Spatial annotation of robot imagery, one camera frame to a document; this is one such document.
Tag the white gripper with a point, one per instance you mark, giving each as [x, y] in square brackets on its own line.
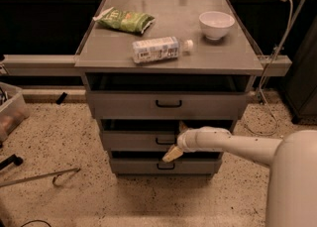
[184, 141]

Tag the grey drawer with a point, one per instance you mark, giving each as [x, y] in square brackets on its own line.
[138, 135]
[152, 163]
[165, 96]

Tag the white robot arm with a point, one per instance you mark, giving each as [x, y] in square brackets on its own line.
[291, 199]

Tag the grey bottom drawer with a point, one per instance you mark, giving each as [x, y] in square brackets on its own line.
[152, 163]

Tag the grey drawer cabinet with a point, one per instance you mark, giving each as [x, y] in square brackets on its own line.
[111, 51]

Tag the grey top drawer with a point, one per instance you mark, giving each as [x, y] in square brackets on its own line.
[165, 96]

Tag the clear plastic water bottle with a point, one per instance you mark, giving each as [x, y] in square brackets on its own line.
[160, 49]

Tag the metal rod with hook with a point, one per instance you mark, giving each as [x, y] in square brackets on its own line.
[36, 177]

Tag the white bowl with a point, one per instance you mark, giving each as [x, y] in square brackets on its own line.
[215, 25]

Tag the small black floor object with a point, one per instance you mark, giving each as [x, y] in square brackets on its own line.
[61, 98]

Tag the green chip bag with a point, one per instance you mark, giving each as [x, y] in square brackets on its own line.
[124, 21]

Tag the dark grey side cabinet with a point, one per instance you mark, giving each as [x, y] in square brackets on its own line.
[300, 86]

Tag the black caster wheel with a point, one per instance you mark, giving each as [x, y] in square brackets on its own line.
[11, 160]

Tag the clear plastic storage bin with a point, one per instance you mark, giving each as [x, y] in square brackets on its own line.
[13, 109]

